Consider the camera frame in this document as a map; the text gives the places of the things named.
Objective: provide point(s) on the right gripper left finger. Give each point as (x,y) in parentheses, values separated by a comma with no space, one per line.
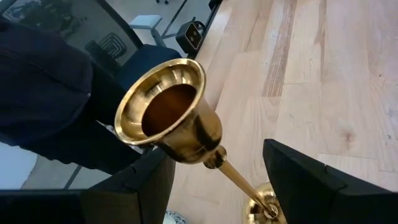
(133,193)

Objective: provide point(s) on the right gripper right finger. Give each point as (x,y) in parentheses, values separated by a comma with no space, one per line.
(311,193)

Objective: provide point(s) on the short brass candlestick holder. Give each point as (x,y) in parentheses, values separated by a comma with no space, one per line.
(192,133)

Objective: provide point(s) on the person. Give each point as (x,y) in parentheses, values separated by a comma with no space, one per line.
(43,87)

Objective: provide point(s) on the black table-level camera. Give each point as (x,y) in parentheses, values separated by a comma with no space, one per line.
(191,35)

